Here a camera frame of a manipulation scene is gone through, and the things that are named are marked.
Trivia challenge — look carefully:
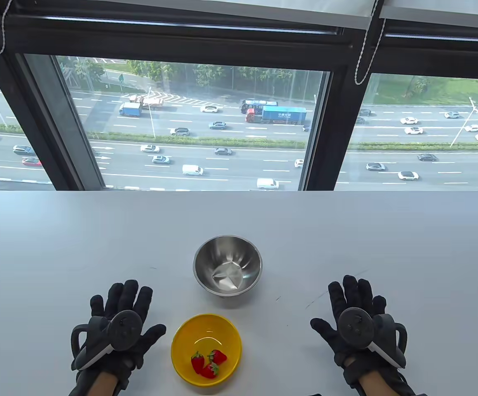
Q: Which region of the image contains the person's right hand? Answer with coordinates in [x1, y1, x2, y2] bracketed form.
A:
[310, 275, 408, 387]

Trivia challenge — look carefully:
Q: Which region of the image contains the person's left hand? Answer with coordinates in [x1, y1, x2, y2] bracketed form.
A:
[71, 280, 167, 378]

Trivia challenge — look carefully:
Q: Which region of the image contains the yellow plastic bowl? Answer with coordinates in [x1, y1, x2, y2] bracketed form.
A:
[171, 314, 242, 387]

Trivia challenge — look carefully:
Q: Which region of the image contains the stainless steel mixing bowl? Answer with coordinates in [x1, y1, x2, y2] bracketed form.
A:
[193, 235, 263, 298]

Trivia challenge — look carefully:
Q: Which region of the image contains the person's left forearm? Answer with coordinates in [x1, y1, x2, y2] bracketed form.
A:
[69, 368, 129, 396]

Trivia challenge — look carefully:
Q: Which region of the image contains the person's right forearm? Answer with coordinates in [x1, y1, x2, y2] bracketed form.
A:
[354, 366, 418, 396]

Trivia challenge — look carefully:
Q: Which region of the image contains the black tracking controller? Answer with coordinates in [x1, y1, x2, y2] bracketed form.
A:
[337, 308, 408, 369]
[71, 310, 143, 370]

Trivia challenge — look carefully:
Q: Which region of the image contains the black window frame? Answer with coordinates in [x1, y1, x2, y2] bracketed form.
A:
[0, 0, 478, 191]

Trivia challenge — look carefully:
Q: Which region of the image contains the white roller blind rail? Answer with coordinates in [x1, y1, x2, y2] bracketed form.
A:
[140, 0, 384, 31]
[379, 0, 478, 39]

